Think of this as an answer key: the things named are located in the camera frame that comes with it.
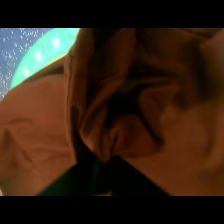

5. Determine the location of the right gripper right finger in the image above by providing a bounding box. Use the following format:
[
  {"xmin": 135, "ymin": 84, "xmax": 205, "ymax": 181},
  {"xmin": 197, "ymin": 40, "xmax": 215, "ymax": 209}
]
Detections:
[{"xmin": 105, "ymin": 155, "xmax": 169, "ymax": 197}]

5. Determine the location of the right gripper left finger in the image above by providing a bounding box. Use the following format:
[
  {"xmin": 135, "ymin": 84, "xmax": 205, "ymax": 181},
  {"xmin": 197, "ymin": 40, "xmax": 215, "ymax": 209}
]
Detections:
[{"xmin": 39, "ymin": 148, "xmax": 103, "ymax": 197}]

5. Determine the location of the dark red garment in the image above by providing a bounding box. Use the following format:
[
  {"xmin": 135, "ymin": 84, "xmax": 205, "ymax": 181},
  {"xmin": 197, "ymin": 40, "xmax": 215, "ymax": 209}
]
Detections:
[{"xmin": 0, "ymin": 27, "xmax": 224, "ymax": 197}]

